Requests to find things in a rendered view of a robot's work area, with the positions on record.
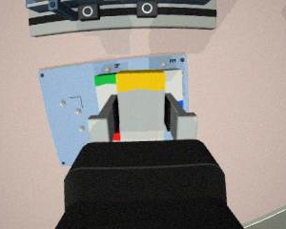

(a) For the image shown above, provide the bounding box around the white block with green end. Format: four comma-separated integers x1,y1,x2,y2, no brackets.
94,73,117,113

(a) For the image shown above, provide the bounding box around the grey block with yellow end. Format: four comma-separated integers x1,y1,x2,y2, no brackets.
116,70,165,141

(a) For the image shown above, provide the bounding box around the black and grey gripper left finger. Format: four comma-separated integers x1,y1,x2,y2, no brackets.
87,94,120,143

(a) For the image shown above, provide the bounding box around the white block with red end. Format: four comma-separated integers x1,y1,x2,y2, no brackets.
112,128,120,142

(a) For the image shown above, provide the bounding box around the white block with blue end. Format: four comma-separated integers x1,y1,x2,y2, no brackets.
161,68,183,108

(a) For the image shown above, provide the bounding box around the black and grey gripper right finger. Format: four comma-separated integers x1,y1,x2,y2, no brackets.
164,93,198,140

